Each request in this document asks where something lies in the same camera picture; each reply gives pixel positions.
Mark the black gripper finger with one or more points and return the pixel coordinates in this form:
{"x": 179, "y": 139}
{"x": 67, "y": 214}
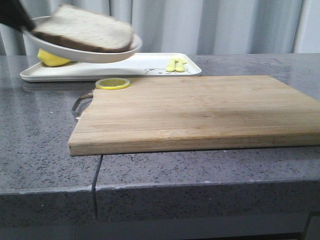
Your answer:
{"x": 13, "y": 15}

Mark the white round plate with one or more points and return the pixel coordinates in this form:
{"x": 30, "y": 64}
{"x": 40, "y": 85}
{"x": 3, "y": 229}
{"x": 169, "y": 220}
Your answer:
{"x": 80, "y": 55}

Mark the white bread slice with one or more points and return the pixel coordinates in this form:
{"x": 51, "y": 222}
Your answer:
{"x": 76, "y": 28}

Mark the white rectangular bear tray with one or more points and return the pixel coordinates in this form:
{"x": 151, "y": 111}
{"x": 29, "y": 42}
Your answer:
{"x": 139, "y": 65}

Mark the whole yellow lemon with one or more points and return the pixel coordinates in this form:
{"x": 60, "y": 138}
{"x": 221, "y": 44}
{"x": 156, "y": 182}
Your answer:
{"x": 51, "y": 60}

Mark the yellow lemon slice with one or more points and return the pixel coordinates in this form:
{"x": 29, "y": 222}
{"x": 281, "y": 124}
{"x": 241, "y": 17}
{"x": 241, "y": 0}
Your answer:
{"x": 114, "y": 83}

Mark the grey curtain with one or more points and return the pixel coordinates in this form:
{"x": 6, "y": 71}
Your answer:
{"x": 218, "y": 27}

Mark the wooden cutting board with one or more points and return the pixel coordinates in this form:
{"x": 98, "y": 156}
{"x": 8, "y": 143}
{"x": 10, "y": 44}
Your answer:
{"x": 158, "y": 114}

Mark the metal cutting board handle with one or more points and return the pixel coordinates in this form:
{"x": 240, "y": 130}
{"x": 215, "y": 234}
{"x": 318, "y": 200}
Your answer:
{"x": 78, "y": 107}

